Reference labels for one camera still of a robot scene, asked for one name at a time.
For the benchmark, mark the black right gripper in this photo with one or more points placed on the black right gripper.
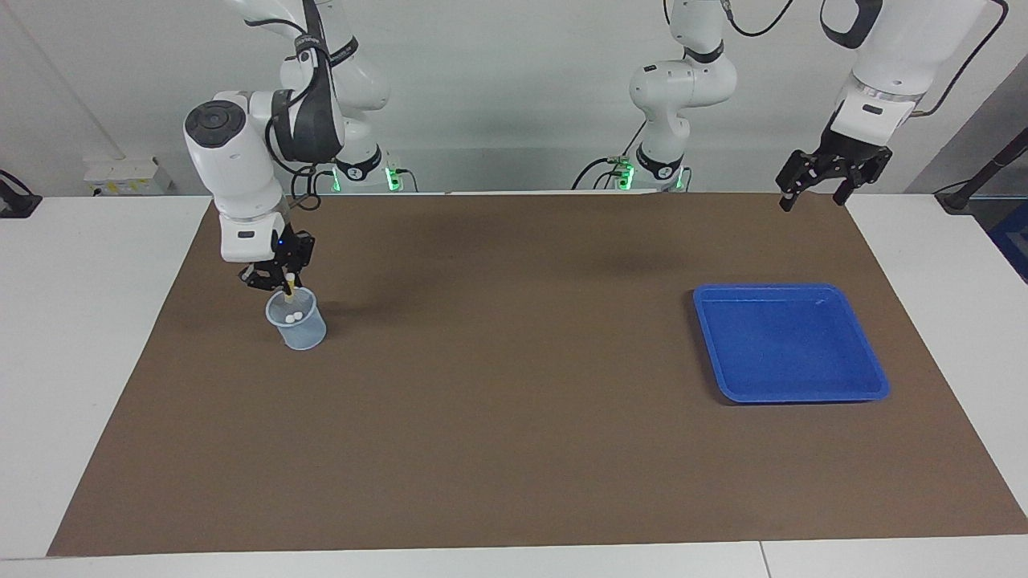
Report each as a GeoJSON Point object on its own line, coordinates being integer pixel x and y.
{"type": "Point", "coordinates": [281, 253]}

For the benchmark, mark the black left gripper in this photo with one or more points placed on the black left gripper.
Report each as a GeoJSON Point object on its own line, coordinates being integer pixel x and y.
{"type": "Point", "coordinates": [843, 154]}

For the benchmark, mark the yellow pen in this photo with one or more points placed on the yellow pen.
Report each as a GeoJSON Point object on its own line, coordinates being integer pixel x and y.
{"type": "Point", "coordinates": [288, 286]}

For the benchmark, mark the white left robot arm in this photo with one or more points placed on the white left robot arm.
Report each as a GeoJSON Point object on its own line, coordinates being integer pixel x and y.
{"type": "Point", "coordinates": [891, 56]}

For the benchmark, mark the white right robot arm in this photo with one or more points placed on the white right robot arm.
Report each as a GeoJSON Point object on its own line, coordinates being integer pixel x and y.
{"type": "Point", "coordinates": [233, 160]}

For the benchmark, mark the translucent plastic cup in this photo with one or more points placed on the translucent plastic cup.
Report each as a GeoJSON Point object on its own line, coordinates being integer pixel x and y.
{"type": "Point", "coordinates": [309, 337]}

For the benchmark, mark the black stand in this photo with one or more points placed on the black stand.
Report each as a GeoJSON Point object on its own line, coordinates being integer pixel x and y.
{"type": "Point", "coordinates": [960, 197]}

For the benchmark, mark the blue plastic tray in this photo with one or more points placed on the blue plastic tray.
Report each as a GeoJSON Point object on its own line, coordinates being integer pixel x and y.
{"type": "Point", "coordinates": [787, 345]}

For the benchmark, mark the white power box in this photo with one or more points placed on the white power box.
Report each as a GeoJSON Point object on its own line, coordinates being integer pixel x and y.
{"type": "Point", "coordinates": [120, 178]}

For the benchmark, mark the blue box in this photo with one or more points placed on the blue box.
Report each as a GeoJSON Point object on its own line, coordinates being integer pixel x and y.
{"type": "Point", "coordinates": [1013, 241]}

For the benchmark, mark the brown table mat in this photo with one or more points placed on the brown table mat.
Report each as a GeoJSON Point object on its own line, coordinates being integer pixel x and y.
{"type": "Point", "coordinates": [514, 401]}

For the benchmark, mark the black clamp mount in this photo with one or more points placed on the black clamp mount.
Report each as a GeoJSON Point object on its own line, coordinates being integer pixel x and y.
{"type": "Point", "coordinates": [16, 205]}

